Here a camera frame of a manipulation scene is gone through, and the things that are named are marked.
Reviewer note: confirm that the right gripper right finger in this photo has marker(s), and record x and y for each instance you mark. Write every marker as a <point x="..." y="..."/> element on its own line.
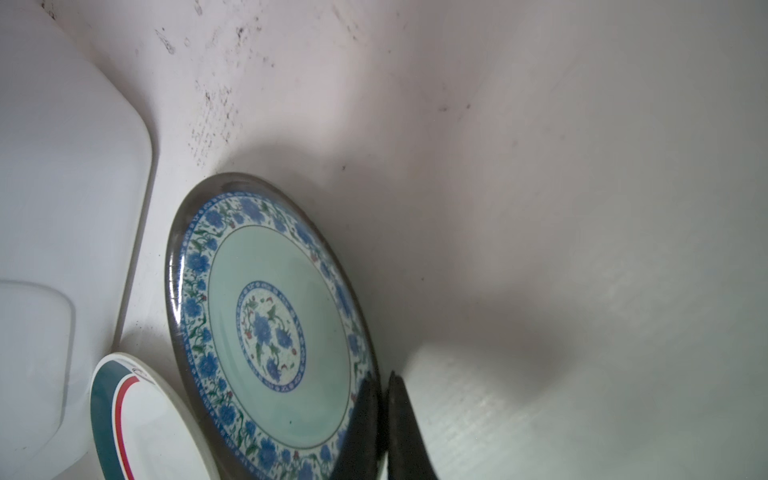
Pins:
<point x="407" y="455"/>

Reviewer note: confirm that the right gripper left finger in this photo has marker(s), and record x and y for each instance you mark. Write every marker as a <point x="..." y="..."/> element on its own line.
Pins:
<point x="358" y="457"/>

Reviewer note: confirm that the teal patterned plate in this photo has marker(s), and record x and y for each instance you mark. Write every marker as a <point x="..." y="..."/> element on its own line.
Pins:
<point x="269" y="337"/>

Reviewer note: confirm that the green rimmed white plate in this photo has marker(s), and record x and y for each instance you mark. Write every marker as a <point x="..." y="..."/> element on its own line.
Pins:
<point x="141" y="428"/>

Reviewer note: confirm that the white plastic bin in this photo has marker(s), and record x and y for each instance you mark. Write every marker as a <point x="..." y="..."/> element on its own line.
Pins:
<point x="75" y="163"/>

